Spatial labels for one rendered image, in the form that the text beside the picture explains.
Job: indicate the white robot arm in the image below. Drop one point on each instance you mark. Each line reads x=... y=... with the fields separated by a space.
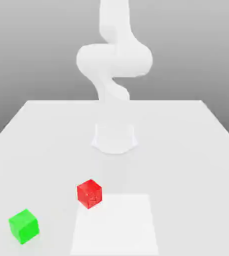
x=114 y=60

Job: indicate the small red cube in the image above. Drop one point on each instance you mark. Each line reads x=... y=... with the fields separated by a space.
x=88 y=193

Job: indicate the small green cube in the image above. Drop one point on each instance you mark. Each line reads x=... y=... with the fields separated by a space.
x=23 y=226

